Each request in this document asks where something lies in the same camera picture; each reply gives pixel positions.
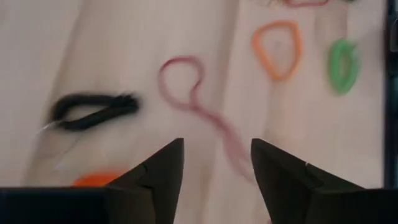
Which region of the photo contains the orange spiral wrist coil keychain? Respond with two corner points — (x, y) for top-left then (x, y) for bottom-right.
(72, 169), (128, 188)

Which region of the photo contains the orange rubber band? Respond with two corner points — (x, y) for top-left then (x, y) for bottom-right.
(251, 19), (303, 82)

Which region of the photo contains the green spiral wrist coil keychain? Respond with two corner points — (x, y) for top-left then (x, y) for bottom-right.
(328, 38), (362, 96)

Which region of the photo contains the black spiral wrist coil keychain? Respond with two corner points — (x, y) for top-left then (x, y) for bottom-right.
(37, 91), (140, 134)

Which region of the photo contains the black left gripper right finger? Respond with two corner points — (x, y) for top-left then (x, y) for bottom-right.
(251, 139), (398, 224)

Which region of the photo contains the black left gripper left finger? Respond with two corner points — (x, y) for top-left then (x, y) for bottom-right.
(0, 138), (185, 224)

